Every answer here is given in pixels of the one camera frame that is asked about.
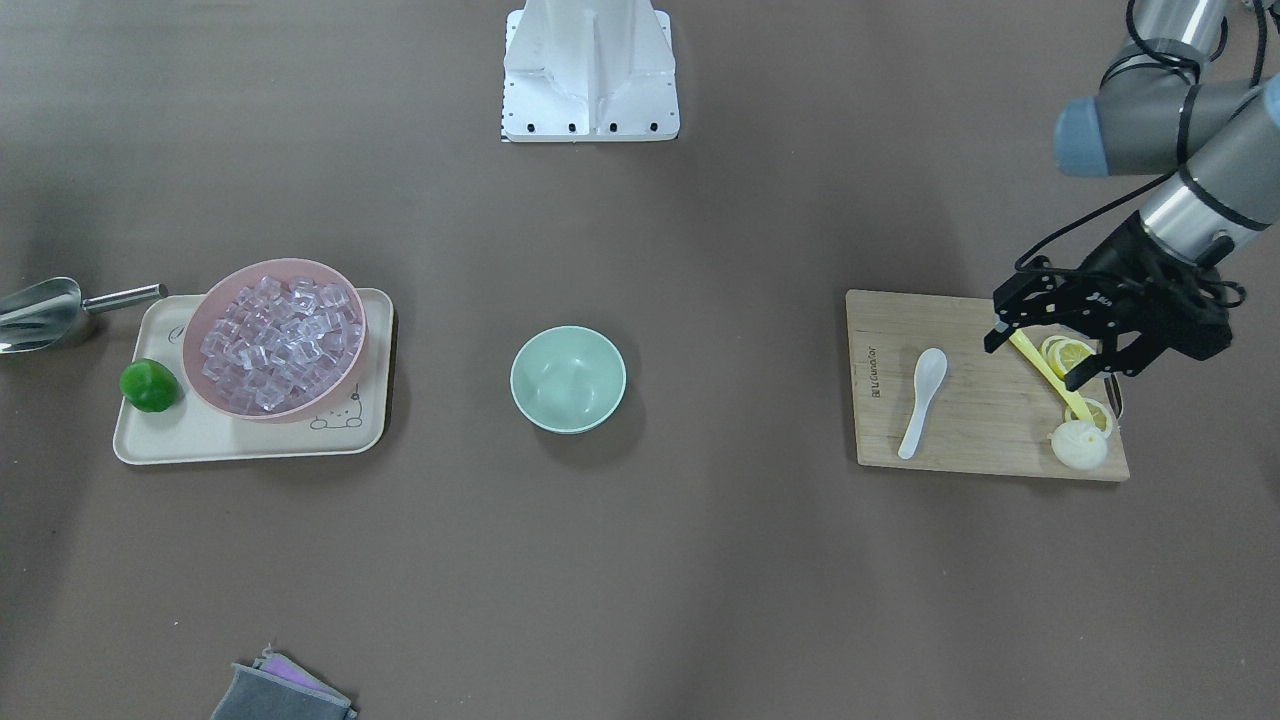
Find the mint green bowl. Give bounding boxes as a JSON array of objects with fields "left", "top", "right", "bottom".
[{"left": 509, "top": 325, "right": 628, "bottom": 436}]

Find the lemon slices stack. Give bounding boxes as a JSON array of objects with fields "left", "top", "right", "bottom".
[{"left": 1039, "top": 334, "right": 1094, "bottom": 380}]

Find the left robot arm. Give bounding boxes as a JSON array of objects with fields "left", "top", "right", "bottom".
[{"left": 984, "top": 1, "right": 1279, "bottom": 389}]

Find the white ceramic spoon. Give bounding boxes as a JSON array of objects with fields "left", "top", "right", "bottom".
[{"left": 896, "top": 347, "right": 948, "bottom": 460}]

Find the yellow plastic knife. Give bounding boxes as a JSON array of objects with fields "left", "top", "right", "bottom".
[{"left": 1007, "top": 329, "right": 1093, "bottom": 421}]

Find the pile of clear ice cubes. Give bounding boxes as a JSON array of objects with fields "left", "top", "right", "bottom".
[{"left": 196, "top": 275, "right": 365, "bottom": 416}]

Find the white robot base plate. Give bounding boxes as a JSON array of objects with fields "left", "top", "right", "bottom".
[{"left": 500, "top": 1, "right": 681, "bottom": 143}]

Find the cream plastic tray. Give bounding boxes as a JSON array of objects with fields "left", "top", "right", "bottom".
[{"left": 111, "top": 288, "right": 396, "bottom": 465}]

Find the pink bowl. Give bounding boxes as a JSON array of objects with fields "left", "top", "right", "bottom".
[{"left": 180, "top": 258, "right": 372, "bottom": 424}]

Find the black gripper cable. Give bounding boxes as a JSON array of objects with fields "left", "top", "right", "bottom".
[{"left": 1014, "top": 0, "right": 1271, "bottom": 311}]

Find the grey folded cloth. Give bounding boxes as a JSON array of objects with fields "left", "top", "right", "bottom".
[{"left": 210, "top": 648, "right": 358, "bottom": 719}]

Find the metal ice scoop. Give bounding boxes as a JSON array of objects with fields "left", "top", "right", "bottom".
[{"left": 1, "top": 275, "right": 169, "bottom": 354}]

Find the lemon slice upper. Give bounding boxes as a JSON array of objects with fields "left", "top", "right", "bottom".
[{"left": 1052, "top": 398, "right": 1116, "bottom": 443}]

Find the wooden cutting board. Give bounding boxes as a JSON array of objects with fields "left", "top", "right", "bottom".
[{"left": 845, "top": 290, "right": 1130, "bottom": 483}]

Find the green lime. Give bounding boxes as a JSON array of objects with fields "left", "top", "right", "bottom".
[{"left": 118, "top": 357, "right": 182, "bottom": 413}]

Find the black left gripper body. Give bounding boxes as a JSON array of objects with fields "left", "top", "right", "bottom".
[{"left": 1030, "top": 211, "right": 1234, "bottom": 363}]

